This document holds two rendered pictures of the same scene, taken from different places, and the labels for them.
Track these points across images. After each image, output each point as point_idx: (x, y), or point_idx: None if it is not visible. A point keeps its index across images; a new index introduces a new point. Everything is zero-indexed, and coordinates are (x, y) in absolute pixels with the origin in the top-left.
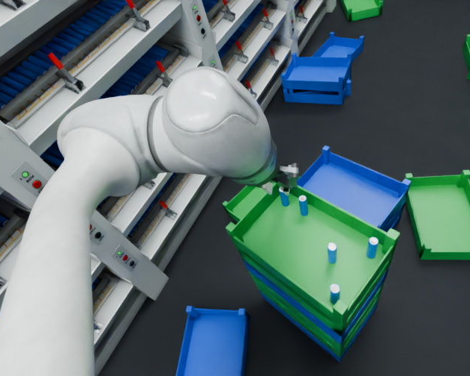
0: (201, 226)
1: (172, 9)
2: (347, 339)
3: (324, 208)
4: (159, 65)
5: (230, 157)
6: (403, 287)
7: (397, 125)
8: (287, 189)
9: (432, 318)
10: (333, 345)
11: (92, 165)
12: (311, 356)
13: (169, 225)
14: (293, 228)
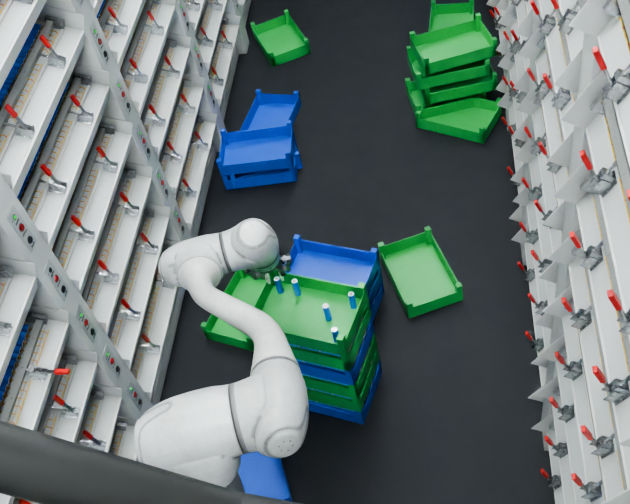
0: (179, 361)
1: (127, 143)
2: (359, 386)
3: (312, 285)
4: (123, 196)
5: (268, 254)
6: (400, 346)
7: (360, 194)
8: (284, 273)
9: (427, 362)
10: (350, 397)
11: (206, 273)
12: (338, 430)
13: (155, 361)
14: (293, 307)
